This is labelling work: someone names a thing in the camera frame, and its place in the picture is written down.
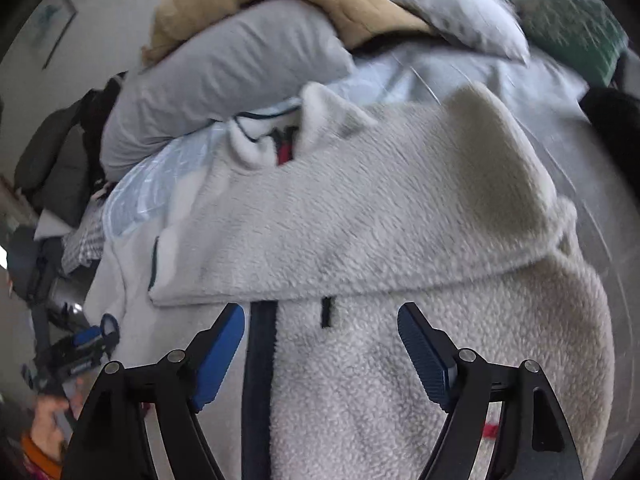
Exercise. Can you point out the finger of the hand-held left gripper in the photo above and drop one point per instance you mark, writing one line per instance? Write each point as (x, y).
(111, 325)
(89, 337)

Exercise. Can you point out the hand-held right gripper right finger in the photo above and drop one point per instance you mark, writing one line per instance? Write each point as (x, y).
(425, 355)

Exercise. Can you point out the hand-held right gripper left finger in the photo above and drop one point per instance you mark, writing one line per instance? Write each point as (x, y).
(220, 355)

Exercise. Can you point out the white fleece jacket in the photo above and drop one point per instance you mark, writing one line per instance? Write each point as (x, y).
(400, 210)

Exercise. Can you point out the person's left forearm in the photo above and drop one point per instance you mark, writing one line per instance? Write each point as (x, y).
(42, 460)

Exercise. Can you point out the person's left hand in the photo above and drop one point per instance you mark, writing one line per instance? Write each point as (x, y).
(50, 420)

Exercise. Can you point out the grey checked cloth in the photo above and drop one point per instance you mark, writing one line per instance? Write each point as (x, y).
(85, 245)

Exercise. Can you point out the dark blue bag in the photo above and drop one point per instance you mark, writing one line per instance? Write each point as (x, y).
(30, 260)

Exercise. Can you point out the dark brown garment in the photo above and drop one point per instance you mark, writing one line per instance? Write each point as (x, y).
(97, 110)

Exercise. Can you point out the grey pillow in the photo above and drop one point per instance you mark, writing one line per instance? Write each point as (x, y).
(225, 70)

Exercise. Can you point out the light blue checked bedcover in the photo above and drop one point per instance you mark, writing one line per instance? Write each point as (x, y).
(450, 75)

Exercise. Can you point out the black cushion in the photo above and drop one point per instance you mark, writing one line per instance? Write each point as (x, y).
(615, 115)

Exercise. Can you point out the white patterned pillow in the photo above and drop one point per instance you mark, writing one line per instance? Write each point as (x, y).
(450, 10)

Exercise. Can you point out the green branch-print pillow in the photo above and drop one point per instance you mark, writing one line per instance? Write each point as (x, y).
(570, 25)

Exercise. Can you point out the framed wall picture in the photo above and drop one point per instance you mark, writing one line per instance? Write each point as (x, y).
(50, 20)

